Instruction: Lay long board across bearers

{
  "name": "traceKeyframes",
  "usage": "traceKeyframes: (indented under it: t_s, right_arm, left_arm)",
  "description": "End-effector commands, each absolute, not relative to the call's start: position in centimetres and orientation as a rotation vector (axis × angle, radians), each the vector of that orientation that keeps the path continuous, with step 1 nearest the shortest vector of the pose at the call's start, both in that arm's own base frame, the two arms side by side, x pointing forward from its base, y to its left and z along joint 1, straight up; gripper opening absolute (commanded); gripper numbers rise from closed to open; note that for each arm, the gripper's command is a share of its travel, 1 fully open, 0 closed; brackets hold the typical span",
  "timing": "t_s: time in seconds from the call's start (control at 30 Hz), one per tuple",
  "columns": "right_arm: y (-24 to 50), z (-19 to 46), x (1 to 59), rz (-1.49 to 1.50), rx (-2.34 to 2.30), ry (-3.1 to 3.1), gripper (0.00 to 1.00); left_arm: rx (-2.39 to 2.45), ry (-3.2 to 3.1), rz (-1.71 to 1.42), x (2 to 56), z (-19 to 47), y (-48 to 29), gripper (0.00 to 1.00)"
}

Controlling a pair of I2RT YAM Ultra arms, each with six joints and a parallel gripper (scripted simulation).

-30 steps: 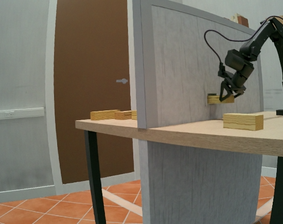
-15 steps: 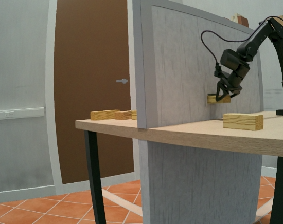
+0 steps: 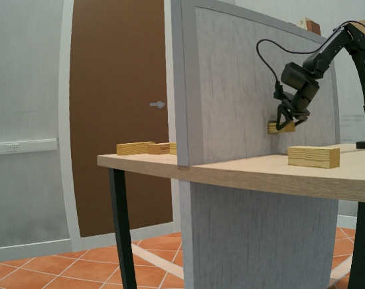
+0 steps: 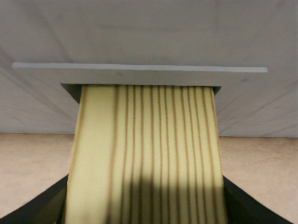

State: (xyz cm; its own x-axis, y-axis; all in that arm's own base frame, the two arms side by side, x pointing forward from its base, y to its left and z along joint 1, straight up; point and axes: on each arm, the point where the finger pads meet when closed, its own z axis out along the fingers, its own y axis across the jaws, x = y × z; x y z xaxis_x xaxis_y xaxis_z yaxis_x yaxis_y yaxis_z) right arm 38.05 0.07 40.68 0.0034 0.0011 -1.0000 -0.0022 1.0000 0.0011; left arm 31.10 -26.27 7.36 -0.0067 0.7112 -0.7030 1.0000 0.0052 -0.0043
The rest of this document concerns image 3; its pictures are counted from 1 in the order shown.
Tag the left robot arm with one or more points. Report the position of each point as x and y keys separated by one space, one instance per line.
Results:
x=303 y=78

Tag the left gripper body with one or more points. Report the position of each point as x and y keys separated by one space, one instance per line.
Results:
x=295 y=103

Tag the grey panel wall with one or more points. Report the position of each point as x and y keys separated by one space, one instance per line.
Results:
x=236 y=238

